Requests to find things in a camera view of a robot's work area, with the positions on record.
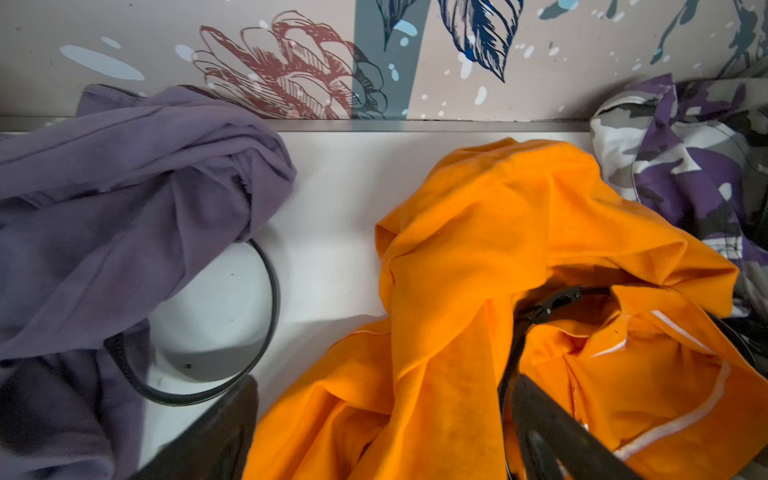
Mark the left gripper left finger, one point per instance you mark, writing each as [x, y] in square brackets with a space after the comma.
[216, 445]

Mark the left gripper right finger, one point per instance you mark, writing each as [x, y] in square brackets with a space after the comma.
[553, 445]

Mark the black leather belt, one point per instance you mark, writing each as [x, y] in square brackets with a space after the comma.
[215, 329]

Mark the orange trousers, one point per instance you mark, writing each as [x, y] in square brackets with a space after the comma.
[494, 229]

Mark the lavender purple trousers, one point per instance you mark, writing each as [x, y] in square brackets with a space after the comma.
[103, 218]

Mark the purple camouflage trousers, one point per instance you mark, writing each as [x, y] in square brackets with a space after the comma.
[696, 153]

